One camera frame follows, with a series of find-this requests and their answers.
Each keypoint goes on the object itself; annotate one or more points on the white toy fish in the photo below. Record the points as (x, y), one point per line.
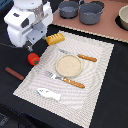
(48, 94)

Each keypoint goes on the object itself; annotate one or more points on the beige bowl on stove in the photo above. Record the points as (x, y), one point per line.
(123, 14)

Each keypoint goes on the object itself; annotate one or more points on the grey saucepan on stove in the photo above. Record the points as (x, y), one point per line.
(68, 9)

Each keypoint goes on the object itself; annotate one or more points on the white woven placemat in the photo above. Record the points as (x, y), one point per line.
(76, 105)

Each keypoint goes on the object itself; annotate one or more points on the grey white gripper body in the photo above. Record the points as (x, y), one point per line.
(28, 22)

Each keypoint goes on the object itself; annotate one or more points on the grey pot with handles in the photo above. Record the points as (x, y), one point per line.
(90, 13)

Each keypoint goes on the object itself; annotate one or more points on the fork with wooden handle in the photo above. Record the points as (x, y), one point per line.
(54, 76)

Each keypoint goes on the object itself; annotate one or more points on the yellow toy bread loaf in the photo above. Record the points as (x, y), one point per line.
(56, 38)

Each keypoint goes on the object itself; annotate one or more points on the knife with wooden handle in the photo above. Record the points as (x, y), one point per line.
(79, 55)

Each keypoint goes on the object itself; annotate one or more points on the brown toy sausage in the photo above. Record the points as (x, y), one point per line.
(14, 73)

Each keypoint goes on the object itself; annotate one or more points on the red toy tomato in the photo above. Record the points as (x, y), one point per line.
(33, 59)

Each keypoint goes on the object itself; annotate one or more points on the round wooden plate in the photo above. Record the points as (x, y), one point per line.
(69, 65)

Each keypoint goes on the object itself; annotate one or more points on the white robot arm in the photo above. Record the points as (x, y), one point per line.
(28, 21)

